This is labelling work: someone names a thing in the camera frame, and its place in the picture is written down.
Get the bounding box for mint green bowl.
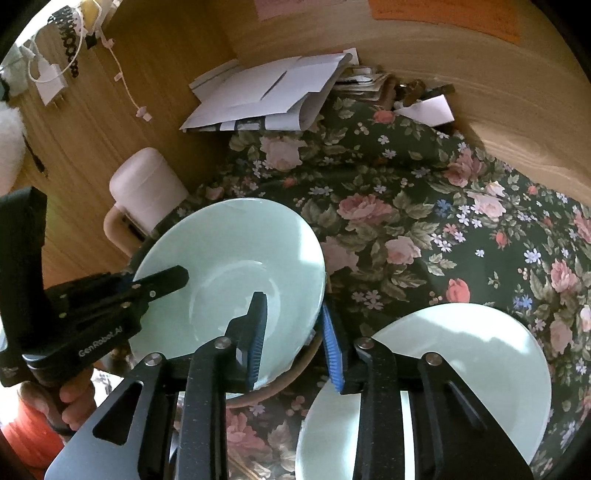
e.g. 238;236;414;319
129;198;325;388

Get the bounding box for white charger plug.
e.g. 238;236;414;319
34;58;67;106

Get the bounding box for orange sticky note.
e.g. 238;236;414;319
369;0;520;44

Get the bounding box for pink sticky note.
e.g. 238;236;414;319
253;0;342;21

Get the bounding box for white fluffy headband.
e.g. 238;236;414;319
1;44;28;98

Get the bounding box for mint green plate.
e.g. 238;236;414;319
295;303;551;479

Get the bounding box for pink lidded mug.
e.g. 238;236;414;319
103;147;189;257

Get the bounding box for pink bowl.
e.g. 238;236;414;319
226;326;322;409

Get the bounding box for dark patterned headband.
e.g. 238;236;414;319
49;5;85;79

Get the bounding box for white fluffy pompom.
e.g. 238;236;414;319
0;102;26;195

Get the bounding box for person left hand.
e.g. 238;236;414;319
19;366;96;436

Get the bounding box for stack of white papers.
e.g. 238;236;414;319
180;50;353;132

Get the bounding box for floral table cloth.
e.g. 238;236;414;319
131;97;590;479

